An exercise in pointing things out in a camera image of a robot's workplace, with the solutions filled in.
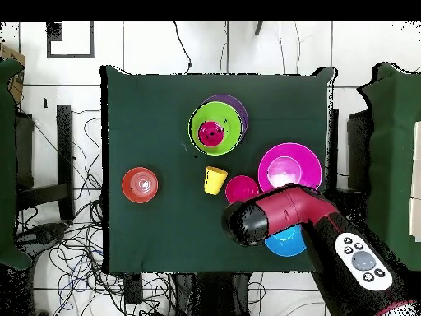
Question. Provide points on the red plastic cup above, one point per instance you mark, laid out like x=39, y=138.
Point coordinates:
x=210, y=136

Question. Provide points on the large green plastic bowl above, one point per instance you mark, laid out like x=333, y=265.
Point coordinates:
x=230, y=138

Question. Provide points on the purple plastic bowl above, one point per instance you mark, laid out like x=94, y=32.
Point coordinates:
x=243, y=110

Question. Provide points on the blue plastic bowl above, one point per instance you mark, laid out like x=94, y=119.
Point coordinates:
x=286, y=247

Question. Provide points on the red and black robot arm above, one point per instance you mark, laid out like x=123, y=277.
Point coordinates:
x=289, y=207

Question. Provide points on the yellow plastic cup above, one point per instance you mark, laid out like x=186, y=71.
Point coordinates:
x=213, y=182

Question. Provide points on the small red plastic bowl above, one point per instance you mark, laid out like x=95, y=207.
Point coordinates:
x=240, y=187

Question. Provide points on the dark green table cloth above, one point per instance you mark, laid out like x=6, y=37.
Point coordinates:
x=148, y=223

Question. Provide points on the orange plastic bowl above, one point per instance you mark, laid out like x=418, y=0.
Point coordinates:
x=131, y=184

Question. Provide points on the large pink plastic bowl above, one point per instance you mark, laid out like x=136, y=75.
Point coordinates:
x=306, y=161

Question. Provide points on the black metal stand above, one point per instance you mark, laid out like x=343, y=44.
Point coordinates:
x=64, y=148
x=334, y=148

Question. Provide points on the black box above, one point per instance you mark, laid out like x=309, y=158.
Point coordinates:
x=358, y=148

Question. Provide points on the short black rod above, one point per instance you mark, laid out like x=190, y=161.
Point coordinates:
x=259, y=28

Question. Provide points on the green-clothed side table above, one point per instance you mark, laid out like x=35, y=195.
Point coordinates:
x=394, y=148
x=6, y=164

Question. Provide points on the cardboard box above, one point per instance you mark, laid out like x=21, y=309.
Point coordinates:
x=18, y=89

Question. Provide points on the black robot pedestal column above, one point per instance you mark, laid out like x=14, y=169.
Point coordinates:
x=213, y=296

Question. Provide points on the black pedestal leg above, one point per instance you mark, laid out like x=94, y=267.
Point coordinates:
x=46, y=235

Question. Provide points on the black square floor frame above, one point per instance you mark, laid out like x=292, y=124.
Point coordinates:
x=70, y=56

